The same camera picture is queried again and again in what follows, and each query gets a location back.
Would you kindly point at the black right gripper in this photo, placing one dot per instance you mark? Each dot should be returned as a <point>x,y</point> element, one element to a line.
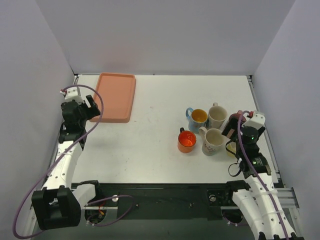
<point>235,128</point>

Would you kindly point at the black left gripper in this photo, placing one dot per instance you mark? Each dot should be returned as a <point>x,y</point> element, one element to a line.
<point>83,110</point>

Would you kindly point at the pink ghost pumpkin mug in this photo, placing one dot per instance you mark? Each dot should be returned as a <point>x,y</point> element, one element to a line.
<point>236,116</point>

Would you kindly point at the yellow cylinder cup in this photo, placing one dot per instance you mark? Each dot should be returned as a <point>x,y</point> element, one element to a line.
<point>231,149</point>

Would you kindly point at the cream coral-pattern mug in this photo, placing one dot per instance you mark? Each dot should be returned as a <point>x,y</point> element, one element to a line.
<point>213,140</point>

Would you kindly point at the cream seahorse mug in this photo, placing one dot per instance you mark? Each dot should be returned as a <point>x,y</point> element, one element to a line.
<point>216,116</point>

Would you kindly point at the blue mug orange interior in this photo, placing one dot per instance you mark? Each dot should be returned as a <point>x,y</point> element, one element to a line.
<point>196,118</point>

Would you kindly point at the orange black-handled mug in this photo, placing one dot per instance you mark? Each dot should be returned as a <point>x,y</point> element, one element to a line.
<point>186,140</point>

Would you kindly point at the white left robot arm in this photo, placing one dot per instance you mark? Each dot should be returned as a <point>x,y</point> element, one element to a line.
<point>55,204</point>

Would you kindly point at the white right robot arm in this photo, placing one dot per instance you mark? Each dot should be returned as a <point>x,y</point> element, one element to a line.
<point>255,195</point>

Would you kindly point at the salmon plastic tray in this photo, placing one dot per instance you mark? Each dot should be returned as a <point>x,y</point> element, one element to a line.
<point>117,91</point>

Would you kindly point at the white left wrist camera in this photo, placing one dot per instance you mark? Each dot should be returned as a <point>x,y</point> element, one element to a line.
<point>72,94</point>

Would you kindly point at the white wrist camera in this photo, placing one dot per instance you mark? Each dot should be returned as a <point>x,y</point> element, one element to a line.
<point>255,119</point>
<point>72,94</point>

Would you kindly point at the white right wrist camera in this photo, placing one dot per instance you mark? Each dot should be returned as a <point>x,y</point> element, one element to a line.
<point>255,119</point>

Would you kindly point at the aluminium front rail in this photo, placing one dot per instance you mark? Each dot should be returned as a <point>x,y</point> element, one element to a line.
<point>286,196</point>

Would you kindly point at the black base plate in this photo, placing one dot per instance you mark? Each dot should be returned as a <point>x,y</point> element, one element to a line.
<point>163,201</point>

